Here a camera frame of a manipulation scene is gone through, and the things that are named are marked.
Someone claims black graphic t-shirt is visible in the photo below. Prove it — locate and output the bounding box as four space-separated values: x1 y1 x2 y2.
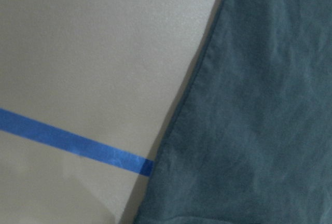
134 0 331 223

